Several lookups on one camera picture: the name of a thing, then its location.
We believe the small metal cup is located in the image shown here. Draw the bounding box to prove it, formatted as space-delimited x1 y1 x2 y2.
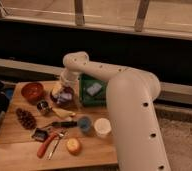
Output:
37 100 51 115

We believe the red handled tool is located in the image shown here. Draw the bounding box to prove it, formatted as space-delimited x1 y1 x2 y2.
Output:
37 133 57 158

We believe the black handled tool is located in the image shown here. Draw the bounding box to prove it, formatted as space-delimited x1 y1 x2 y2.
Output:
42 120 79 130

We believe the purple white towel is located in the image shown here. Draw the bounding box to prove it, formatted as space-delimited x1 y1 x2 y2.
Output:
54 92 73 105

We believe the silver fork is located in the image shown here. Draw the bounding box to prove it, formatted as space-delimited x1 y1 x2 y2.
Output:
48 130 67 160

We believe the banana piece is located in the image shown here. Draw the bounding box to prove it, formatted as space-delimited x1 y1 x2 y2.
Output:
53 108 76 118

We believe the white cup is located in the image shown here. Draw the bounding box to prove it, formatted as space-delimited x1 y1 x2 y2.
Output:
94 118 111 138

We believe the wooden table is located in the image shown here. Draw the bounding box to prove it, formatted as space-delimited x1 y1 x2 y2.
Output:
0 82 117 171

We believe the dark maroon bowl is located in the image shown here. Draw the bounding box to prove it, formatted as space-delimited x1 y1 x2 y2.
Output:
50 86 74 107

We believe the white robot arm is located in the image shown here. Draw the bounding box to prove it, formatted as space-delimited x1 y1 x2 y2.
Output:
60 52 171 171

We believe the orange fruit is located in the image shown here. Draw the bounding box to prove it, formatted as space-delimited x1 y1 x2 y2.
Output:
66 138 82 155

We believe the brown pine cone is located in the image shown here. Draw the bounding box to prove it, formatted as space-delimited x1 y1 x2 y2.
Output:
16 108 37 130

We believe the grey sponge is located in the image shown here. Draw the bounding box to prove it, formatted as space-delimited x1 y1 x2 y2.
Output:
87 82 102 96

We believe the blue cup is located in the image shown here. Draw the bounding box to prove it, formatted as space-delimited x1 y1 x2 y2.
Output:
77 116 92 134

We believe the red bowl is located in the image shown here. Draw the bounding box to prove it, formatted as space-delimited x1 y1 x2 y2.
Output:
21 82 44 103

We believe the green plastic tray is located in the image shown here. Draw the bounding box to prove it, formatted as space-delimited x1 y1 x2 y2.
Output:
79 74 107 107

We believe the small black tin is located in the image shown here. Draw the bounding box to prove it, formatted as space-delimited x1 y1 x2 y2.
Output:
32 129 48 142

